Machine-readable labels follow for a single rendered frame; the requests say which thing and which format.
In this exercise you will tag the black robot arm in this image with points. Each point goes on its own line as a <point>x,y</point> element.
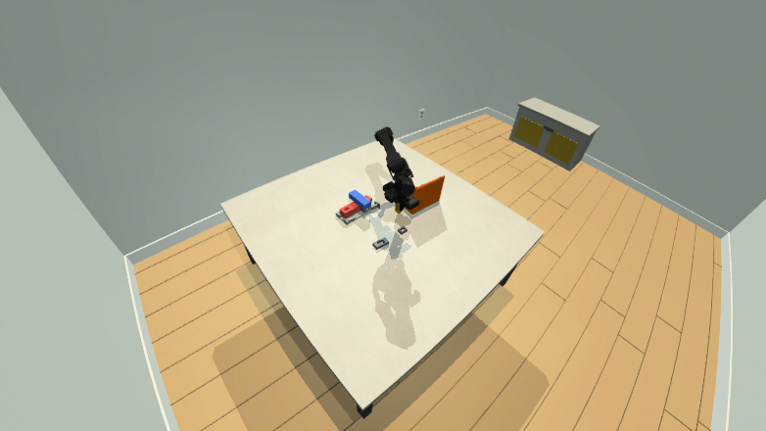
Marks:
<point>396,164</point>

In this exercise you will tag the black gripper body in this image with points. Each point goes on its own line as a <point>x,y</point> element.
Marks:
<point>409,202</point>

